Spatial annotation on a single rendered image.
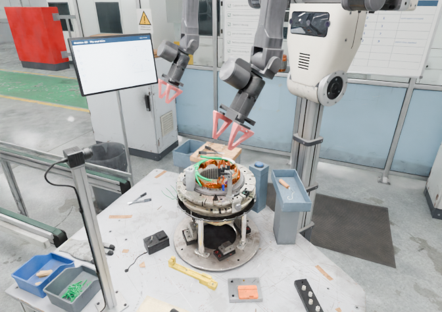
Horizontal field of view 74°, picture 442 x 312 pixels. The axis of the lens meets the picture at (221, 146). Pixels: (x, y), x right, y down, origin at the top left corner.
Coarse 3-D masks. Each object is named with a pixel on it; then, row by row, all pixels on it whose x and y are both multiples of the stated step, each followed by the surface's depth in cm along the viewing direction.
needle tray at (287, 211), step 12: (276, 180) 124; (288, 180) 131; (300, 180) 124; (276, 192) 122; (288, 192) 123; (300, 192) 123; (276, 204) 129; (288, 204) 110; (300, 204) 110; (276, 216) 129; (288, 216) 122; (276, 228) 130; (288, 228) 125; (276, 240) 130; (288, 240) 128
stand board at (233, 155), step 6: (216, 144) 155; (198, 150) 149; (216, 150) 149; (228, 150) 149; (234, 150) 149; (240, 150) 150; (192, 156) 143; (210, 156) 143; (222, 156) 143; (228, 156) 143; (234, 156) 143
